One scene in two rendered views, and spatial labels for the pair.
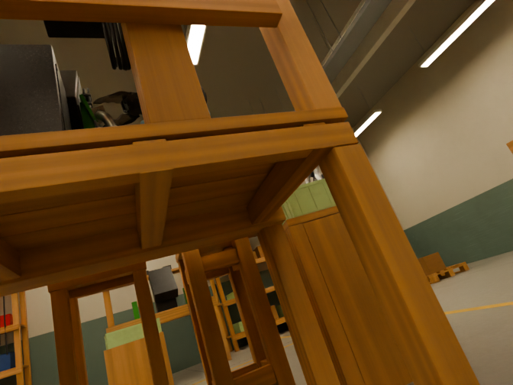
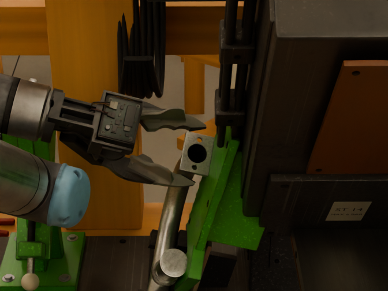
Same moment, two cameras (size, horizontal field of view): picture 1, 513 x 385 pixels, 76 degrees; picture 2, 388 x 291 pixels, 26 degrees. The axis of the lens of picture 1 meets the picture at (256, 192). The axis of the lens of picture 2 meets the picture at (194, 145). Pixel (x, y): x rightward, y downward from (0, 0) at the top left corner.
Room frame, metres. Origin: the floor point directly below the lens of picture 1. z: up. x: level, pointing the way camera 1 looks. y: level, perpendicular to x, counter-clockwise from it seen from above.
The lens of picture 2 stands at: (1.80, 0.81, 1.76)
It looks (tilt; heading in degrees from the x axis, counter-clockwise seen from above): 29 degrees down; 204
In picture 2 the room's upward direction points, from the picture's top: straight up
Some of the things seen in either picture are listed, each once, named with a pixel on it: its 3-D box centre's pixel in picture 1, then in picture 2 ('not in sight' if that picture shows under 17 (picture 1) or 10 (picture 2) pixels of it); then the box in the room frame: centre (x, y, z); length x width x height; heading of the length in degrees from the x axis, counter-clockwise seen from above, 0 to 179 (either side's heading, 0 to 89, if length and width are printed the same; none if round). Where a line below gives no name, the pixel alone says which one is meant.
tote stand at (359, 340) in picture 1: (341, 294); not in sight; (1.89, -0.25, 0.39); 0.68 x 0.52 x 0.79; 15
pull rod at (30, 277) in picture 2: not in sight; (30, 268); (0.95, 0.15, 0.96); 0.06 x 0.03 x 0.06; 25
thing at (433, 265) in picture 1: (422, 270); not in sight; (6.57, -2.44, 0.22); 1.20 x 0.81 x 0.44; 22
